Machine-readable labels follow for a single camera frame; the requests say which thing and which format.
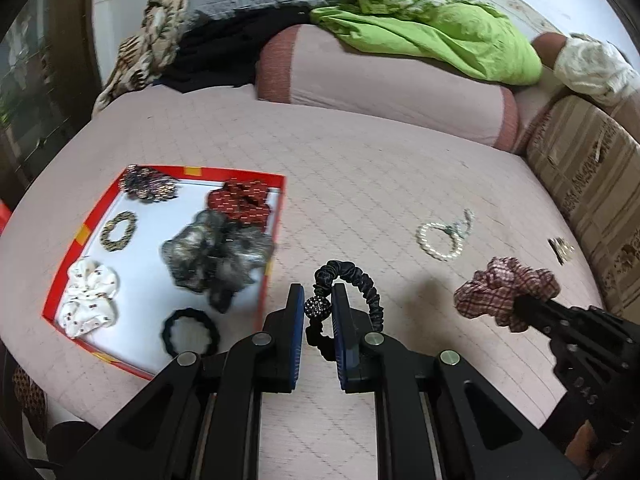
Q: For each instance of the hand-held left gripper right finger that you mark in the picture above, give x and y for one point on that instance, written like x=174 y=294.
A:
x=340 y=325

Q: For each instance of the small gold hair clip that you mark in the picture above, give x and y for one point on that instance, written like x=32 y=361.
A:
x=562 y=250

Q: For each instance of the black sheer organza scrunchie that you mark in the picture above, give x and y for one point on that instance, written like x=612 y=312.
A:
x=215 y=255

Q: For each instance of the red cardboard box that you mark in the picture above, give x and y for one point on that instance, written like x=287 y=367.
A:
x=150 y=280

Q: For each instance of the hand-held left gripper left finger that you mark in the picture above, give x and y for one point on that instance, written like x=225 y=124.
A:
x=299 y=320

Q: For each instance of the red polka dot scrunchie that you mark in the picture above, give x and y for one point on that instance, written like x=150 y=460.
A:
x=240 y=200

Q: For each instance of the black cloth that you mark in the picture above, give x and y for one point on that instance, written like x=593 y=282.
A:
x=225 y=55

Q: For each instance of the white lace cloth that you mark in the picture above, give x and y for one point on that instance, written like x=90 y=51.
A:
x=595 y=67

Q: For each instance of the beige striped blanket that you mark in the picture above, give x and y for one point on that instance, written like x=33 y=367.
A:
x=585 y=170

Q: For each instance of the leopard print cloth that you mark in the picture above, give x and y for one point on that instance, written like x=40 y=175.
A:
x=150 y=35

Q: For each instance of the leopard print scrunchie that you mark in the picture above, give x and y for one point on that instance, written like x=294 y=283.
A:
x=107 y=237

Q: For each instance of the red plaid scrunchie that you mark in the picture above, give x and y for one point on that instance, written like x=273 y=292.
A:
x=495 y=290

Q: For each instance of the thick black scrunchie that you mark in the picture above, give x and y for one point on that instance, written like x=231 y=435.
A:
x=172 y=332

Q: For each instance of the pale pink cushion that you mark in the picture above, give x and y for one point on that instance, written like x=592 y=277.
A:
x=537 y=110

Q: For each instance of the pink bolster pillow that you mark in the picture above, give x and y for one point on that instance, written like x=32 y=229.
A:
x=380 y=85

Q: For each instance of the dark wooden cabinet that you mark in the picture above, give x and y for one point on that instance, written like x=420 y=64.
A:
x=35 y=90

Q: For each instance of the black rhinestone hair clip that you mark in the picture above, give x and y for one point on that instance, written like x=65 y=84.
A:
x=147 y=185

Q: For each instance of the green cloth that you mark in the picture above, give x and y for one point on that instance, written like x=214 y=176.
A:
x=450 y=35

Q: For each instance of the white cherry print scrunchie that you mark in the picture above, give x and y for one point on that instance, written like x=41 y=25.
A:
x=90 y=297

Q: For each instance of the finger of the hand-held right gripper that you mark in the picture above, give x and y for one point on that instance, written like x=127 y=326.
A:
x=535 y=310

